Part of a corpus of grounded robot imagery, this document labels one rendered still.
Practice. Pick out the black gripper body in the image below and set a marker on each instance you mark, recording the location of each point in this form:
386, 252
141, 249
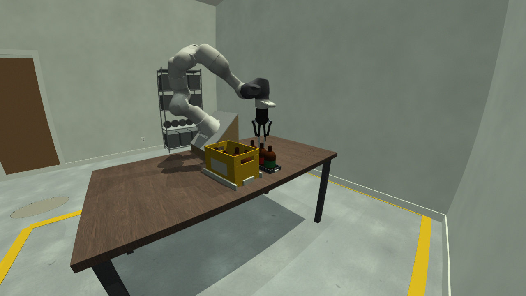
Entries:
261, 114

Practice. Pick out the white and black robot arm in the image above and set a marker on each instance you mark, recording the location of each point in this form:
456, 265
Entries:
214, 61

